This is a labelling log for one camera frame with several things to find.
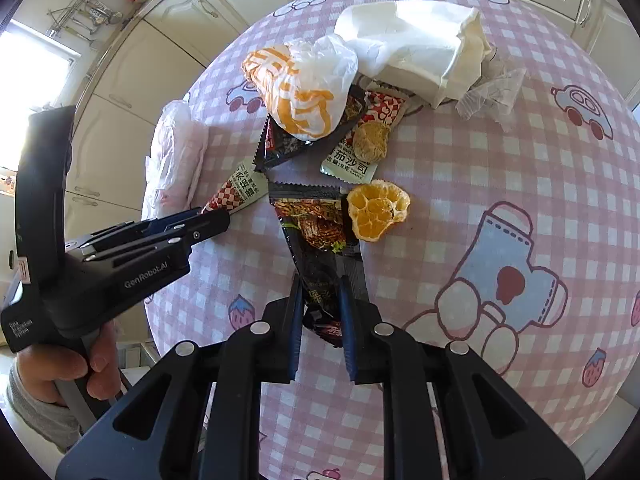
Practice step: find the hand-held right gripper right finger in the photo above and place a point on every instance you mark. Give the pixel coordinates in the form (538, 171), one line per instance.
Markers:
(347, 325)

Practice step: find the dried pale orange peel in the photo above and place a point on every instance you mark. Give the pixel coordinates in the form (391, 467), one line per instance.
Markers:
(371, 141)

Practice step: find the person's left forearm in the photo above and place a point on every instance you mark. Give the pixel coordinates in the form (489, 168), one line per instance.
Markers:
(40, 425)

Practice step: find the person's left hand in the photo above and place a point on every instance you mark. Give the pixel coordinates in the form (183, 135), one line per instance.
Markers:
(102, 360)

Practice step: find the white paper bag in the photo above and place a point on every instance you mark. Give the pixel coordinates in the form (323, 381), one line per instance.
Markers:
(410, 45)

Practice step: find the pink plastic packet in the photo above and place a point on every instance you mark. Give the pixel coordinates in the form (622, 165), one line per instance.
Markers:
(175, 155)

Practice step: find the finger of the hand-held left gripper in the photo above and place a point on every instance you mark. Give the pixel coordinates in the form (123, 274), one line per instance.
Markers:
(175, 217)
(212, 222)

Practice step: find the small black snack wrapper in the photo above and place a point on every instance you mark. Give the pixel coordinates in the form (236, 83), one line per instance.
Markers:
(285, 150)

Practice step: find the kitchen window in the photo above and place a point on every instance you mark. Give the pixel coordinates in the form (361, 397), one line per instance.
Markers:
(35, 65)

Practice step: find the metal utensil rack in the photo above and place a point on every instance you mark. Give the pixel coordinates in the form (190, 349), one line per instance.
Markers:
(85, 12)

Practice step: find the large black snack wrapper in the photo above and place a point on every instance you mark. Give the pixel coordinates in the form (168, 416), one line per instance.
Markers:
(315, 255)

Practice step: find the white orange plastic bag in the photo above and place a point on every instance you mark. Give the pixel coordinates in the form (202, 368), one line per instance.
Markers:
(295, 95)

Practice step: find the clear plastic wrapper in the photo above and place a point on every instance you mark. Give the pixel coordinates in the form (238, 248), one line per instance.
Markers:
(492, 92)

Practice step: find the pink checked tablecloth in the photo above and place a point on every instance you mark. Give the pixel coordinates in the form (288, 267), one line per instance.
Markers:
(475, 170)

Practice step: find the red checked sauce sachet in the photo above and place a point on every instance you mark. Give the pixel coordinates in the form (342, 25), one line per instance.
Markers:
(235, 192)
(345, 167)

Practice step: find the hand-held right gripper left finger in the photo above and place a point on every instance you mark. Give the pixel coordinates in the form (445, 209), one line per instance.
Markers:
(297, 320)

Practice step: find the cream base cabinets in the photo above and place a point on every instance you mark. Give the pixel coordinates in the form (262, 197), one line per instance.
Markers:
(165, 45)

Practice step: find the fresh orange peel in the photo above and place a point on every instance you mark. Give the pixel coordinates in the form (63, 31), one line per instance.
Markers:
(375, 210)

